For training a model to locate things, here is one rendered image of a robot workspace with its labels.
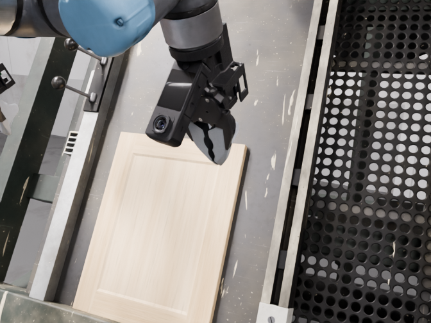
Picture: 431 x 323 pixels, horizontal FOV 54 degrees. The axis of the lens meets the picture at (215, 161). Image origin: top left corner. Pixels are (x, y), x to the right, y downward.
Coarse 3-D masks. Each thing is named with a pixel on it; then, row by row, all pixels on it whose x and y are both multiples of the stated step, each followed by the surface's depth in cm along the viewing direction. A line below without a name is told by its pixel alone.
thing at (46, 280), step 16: (112, 64) 125; (112, 80) 126; (96, 112) 122; (80, 128) 122; (96, 128) 122; (80, 144) 120; (96, 144) 123; (80, 160) 119; (80, 176) 118; (64, 192) 117; (80, 192) 118; (64, 208) 116; (64, 224) 114; (48, 240) 114; (64, 240) 114; (48, 256) 113; (64, 256) 115; (48, 272) 112; (32, 288) 112; (48, 288) 111
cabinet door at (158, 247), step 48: (144, 144) 116; (192, 144) 111; (240, 144) 107; (144, 192) 112; (192, 192) 107; (96, 240) 112; (144, 240) 108; (192, 240) 104; (96, 288) 108; (144, 288) 104; (192, 288) 100
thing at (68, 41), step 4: (68, 40) 117; (72, 40) 118; (64, 44) 118; (68, 44) 117; (72, 44) 118; (76, 44) 118; (68, 48) 118; (72, 48) 118; (76, 48) 119; (80, 48) 120; (84, 52) 121; (88, 52) 122; (92, 56) 123; (96, 56) 123; (100, 60) 124; (104, 60) 124; (100, 64) 125; (104, 64) 124
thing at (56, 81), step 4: (56, 76) 115; (60, 76) 116; (52, 80) 115; (56, 80) 115; (60, 80) 115; (64, 80) 116; (52, 84) 115; (56, 84) 115; (60, 84) 115; (64, 84) 116; (56, 88) 116; (60, 88) 116; (68, 88) 118; (72, 88) 118; (76, 92) 119; (80, 92) 120; (84, 92) 121; (88, 96) 121; (92, 96) 122; (96, 96) 122; (92, 100) 121
